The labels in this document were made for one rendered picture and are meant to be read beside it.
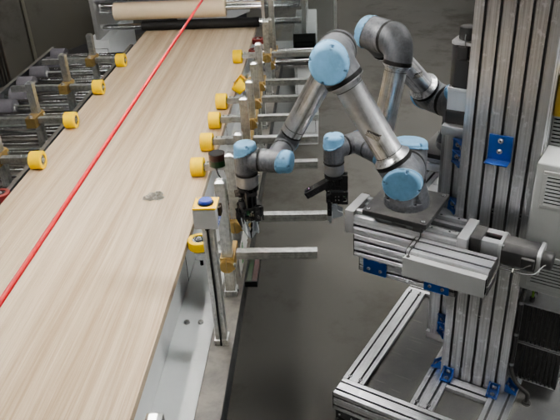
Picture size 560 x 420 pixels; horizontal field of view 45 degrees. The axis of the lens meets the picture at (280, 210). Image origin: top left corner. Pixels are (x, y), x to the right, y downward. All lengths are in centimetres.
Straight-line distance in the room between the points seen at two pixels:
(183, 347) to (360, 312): 131
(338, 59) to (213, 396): 104
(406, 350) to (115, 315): 133
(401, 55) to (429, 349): 128
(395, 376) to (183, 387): 96
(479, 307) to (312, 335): 101
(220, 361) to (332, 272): 165
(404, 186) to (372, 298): 158
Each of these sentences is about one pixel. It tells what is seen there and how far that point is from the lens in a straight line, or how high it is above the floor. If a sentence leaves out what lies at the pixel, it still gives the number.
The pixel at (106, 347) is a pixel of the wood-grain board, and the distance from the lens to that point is 199.
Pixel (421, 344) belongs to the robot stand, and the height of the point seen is 21.
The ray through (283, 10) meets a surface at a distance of 483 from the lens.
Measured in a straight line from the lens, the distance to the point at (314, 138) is 295.
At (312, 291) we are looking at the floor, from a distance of 358.
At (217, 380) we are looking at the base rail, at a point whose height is 70.
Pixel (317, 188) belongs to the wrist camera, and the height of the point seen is 98.
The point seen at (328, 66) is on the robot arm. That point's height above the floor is 156.
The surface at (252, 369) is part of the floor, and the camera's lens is 315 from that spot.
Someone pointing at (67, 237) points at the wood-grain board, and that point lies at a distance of 253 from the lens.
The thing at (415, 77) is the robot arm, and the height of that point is 132.
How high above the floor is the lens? 216
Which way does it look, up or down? 30 degrees down
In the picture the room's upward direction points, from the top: 3 degrees counter-clockwise
